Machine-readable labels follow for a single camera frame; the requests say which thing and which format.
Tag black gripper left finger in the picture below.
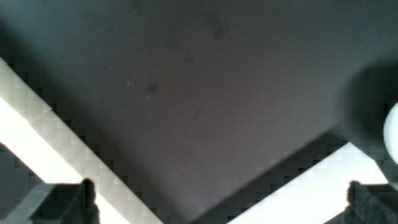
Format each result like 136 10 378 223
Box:
3 179 99 224

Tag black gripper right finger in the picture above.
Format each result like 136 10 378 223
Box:
323 181 398 224

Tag white lamp bulb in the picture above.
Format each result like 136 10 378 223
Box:
383 103 398 157

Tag white U-shaped fence frame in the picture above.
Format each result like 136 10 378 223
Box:
0 59 387 224

